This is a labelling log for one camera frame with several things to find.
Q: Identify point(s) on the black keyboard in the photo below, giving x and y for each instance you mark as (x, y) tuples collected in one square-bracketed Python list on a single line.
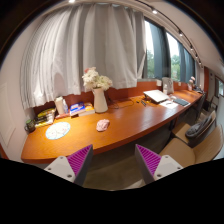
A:
[(181, 102)]

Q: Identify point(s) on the white tissue pack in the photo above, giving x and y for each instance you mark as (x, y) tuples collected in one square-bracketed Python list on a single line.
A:
[(61, 105)]

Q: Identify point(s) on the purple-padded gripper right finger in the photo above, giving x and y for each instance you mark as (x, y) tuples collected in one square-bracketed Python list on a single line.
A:
[(153, 166)]

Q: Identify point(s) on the white paper sheet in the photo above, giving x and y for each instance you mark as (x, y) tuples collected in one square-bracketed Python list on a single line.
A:
[(169, 104)]

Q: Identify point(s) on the pink computer mouse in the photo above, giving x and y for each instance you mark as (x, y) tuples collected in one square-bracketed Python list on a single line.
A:
[(102, 125)]

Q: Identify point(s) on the round light-blue mouse pad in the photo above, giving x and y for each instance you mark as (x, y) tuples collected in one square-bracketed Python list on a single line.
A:
[(57, 130)]

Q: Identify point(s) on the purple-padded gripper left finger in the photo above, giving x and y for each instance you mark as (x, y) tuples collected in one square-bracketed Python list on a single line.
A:
[(73, 167)]

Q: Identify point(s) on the white ceramic vase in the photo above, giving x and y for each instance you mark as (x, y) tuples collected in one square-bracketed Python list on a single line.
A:
[(100, 104)]

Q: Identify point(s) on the stack of books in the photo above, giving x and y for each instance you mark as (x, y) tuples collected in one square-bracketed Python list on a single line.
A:
[(45, 117)]

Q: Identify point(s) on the white curtain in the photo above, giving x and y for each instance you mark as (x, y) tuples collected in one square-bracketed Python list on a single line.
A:
[(108, 37)]

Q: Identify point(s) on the white laptop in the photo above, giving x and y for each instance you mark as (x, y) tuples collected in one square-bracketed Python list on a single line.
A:
[(156, 95)]

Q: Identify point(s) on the white and pink flowers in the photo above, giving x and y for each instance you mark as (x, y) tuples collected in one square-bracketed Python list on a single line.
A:
[(93, 80)]

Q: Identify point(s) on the tan chair with dark cushion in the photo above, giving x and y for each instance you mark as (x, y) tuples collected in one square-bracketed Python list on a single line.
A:
[(193, 135)]

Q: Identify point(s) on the blue snack box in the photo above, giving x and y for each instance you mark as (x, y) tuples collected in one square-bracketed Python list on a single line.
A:
[(77, 108)]

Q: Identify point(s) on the tan chair near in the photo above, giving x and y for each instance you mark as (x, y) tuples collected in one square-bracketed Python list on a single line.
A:
[(205, 151)]

